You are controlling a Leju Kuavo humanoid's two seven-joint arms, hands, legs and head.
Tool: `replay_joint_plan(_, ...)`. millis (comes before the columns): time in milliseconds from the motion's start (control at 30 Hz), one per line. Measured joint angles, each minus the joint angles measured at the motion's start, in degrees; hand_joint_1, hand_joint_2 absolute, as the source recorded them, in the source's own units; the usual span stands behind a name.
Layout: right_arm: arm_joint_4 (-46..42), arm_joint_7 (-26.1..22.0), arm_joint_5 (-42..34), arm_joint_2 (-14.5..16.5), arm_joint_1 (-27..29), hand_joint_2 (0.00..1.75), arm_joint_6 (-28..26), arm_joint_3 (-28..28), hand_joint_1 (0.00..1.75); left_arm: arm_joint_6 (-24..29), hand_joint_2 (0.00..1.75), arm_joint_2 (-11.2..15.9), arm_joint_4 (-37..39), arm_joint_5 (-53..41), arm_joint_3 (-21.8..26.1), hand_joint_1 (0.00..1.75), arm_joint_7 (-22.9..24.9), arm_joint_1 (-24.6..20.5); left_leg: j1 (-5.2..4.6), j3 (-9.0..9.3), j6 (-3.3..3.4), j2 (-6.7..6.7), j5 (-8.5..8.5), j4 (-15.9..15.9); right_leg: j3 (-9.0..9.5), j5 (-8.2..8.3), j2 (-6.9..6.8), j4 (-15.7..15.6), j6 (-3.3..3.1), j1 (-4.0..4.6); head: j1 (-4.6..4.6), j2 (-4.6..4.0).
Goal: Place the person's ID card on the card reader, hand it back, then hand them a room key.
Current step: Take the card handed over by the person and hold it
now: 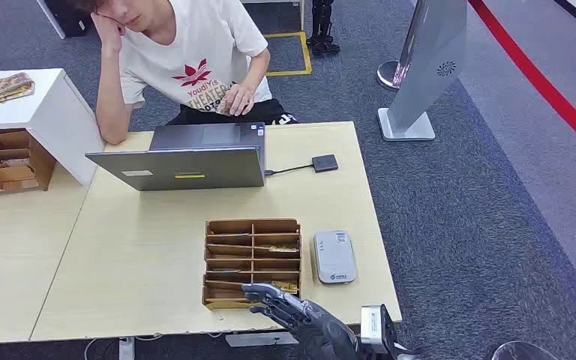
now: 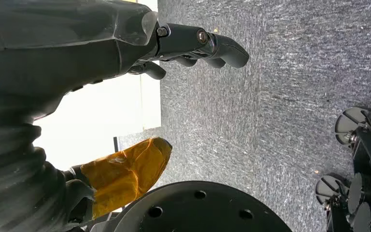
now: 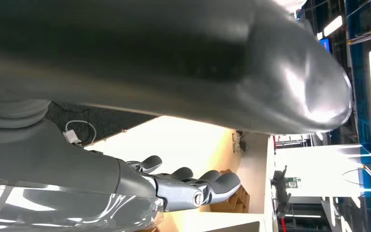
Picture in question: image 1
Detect white card reader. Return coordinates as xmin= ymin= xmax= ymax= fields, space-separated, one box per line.
xmin=313 ymin=229 xmax=358 ymax=285

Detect person's right hand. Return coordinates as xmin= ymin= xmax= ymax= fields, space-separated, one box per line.
xmin=90 ymin=12 xmax=126 ymax=53

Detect grey kiosk stand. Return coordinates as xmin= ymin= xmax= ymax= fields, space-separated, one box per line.
xmin=377 ymin=0 xmax=468 ymax=143

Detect person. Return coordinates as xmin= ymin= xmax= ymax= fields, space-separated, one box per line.
xmin=71 ymin=0 xmax=299 ymax=146

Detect white frame leg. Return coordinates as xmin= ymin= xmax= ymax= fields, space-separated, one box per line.
xmin=35 ymin=0 xmax=66 ymax=40

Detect small black hub box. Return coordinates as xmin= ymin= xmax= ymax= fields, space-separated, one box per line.
xmin=311 ymin=154 xmax=340 ymax=174

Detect white under-desk bracket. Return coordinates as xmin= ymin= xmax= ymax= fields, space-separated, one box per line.
xmin=224 ymin=331 xmax=300 ymax=348

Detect person's left hand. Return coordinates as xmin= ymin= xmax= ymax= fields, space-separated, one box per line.
xmin=223 ymin=83 xmax=256 ymax=118

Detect white table frame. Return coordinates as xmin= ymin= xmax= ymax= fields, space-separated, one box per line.
xmin=240 ymin=0 xmax=305 ymax=31

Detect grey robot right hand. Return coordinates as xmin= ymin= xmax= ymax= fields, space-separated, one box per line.
xmin=240 ymin=283 xmax=364 ymax=360

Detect wooden card organizer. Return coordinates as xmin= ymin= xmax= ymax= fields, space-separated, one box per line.
xmin=202 ymin=218 xmax=303 ymax=311

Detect white power cable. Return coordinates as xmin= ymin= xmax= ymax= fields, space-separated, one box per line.
xmin=82 ymin=334 xmax=165 ymax=360

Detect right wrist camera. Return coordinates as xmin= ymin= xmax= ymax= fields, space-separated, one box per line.
xmin=359 ymin=304 xmax=404 ymax=357

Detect grey laptop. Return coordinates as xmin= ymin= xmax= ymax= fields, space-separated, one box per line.
xmin=85 ymin=121 xmax=268 ymax=192

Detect wooden pigeonhole rack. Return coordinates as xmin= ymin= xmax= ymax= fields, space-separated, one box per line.
xmin=0 ymin=127 xmax=57 ymax=197

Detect clear glass dome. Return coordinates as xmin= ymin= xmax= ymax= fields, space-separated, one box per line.
xmin=490 ymin=340 xmax=563 ymax=360

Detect gold hotel ID card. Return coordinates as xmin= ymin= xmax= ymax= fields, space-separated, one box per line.
xmin=216 ymin=94 xmax=234 ymax=118

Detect yellow floor tape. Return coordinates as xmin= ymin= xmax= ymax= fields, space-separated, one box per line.
xmin=262 ymin=31 xmax=313 ymax=77

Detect chrome stanchion base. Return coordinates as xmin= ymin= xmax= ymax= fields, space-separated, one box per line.
xmin=376 ymin=59 xmax=410 ymax=92

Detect white cabinet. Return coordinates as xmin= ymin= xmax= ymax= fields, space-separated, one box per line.
xmin=0 ymin=67 xmax=105 ymax=197

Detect red floor tape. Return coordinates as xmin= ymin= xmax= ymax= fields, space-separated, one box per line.
xmin=468 ymin=0 xmax=576 ymax=164

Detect black hub cable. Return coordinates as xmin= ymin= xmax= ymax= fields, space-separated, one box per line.
xmin=264 ymin=163 xmax=315 ymax=178

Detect black robot legs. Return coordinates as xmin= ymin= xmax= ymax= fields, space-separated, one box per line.
xmin=306 ymin=0 xmax=341 ymax=56

